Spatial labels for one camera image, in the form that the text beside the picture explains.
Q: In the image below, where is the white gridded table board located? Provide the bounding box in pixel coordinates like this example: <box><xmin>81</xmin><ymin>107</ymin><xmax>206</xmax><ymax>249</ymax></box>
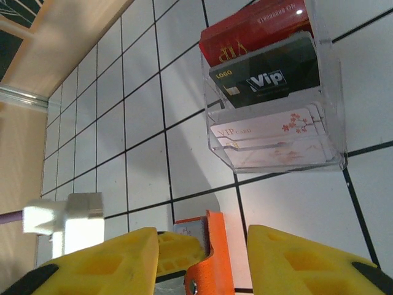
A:
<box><xmin>36</xmin><ymin>0</ymin><xmax>393</xmax><ymax>295</ymax></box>

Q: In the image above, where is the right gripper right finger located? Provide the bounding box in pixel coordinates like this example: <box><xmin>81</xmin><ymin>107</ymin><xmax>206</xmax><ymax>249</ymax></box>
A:
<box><xmin>247</xmin><ymin>224</ymin><xmax>393</xmax><ymax>295</ymax></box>

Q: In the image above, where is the orange plastic card tray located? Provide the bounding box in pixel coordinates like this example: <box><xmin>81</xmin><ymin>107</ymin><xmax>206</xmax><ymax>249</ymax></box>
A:
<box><xmin>173</xmin><ymin>210</ymin><xmax>236</xmax><ymax>295</ymax></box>

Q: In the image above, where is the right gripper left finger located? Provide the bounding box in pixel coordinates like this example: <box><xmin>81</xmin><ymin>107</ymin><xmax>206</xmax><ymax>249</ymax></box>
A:
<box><xmin>0</xmin><ymin>227</ymin><xmax>160</xmax><ymax>295</ymax></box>

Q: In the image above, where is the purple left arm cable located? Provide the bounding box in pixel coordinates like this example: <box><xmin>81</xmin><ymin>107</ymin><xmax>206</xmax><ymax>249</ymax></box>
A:
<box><xmin>0</xmin><ymin>198</ymin><xmax>67</xmax><ymax>237</ymax></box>

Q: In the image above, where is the clear acrylic card holder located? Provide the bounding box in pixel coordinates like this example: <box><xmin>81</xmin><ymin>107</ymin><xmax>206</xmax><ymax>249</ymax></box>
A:
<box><xmin>199</xmin><ymin>0</ymin><xmax>349</xmax><ymax>175</ymax></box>

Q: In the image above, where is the white VIP card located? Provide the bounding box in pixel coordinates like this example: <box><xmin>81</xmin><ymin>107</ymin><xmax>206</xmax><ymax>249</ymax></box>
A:
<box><xmin>209</xmin><ymin>106</ymin><xmax>334</xmax><ymax>168</ymax></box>

